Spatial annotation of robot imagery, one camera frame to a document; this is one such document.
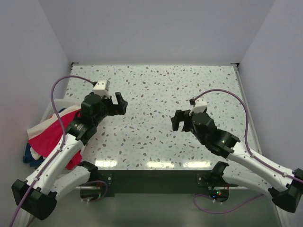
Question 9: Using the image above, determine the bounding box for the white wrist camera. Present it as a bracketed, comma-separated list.
[189, 98, 207, 115]
[92, 79, 110, 98]

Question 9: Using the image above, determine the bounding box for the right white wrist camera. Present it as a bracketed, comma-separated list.
[189, 98, 207, 115]

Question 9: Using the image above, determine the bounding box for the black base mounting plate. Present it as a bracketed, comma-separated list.
[80, 170, 236, 200]

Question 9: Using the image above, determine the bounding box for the magenta t shirt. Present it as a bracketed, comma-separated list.
[28, 109, 84, 170]

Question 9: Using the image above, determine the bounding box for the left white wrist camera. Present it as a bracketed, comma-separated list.
[92, 79, 110, 98]

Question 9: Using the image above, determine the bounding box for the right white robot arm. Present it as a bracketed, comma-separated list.
[171, 110, 303, 213]

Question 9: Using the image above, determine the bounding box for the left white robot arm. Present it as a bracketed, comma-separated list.
[11, 92, 128, 220]

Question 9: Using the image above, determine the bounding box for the blue t shirt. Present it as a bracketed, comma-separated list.
[22, 144, 44, 167]

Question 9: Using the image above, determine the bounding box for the cream t shirt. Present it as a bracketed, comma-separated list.
[27, 105, 80, 140]

